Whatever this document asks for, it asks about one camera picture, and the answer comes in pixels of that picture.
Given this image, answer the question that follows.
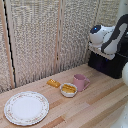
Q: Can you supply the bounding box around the yellow food piece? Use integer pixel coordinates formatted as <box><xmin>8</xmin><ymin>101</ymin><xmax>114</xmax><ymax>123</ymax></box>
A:
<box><xmin>46</xmin><ymin>78</ymin><xmax>62</xmax><ymax>89</ymax></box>

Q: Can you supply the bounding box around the black air fryer drawer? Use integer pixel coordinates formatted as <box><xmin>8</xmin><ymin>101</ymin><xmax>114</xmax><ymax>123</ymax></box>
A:
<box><xmin>87</xmin><ymin>51</ymin><xmax>128</xmax><ymax>80</ymax></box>

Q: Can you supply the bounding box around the yellow food in bowl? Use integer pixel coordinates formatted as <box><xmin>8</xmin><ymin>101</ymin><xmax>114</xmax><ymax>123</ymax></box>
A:
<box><xmin>61</xmin><ymin>84</ymin><xmax>77</xmax><ymax>94</ymax></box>

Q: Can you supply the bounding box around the pink mug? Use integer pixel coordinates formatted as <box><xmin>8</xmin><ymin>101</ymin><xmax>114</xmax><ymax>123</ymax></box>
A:
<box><xmin>72</xmin><ymin>73</ymin><xmax>91</xmax><ymax>92</ymax></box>

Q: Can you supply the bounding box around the small white bowl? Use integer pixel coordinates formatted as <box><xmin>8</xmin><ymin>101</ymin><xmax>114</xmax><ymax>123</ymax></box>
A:
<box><xmin>59</xmin><ymin>82</ymin><xmax>78</xmax><ymax>99</ymax></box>

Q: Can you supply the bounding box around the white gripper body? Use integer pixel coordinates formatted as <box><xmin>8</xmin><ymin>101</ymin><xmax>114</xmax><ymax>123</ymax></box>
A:
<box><xmin>87</xmin><ymin>43</ymin><xmax>116</xmax><ymax>61</ymax></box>

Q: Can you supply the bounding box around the white floral rim plate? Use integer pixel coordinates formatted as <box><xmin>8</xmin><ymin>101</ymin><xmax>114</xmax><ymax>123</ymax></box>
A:
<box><xmin>3</xmin><ymin>90</ymin><xmax>51</xmax><ymax>127</ymax></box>

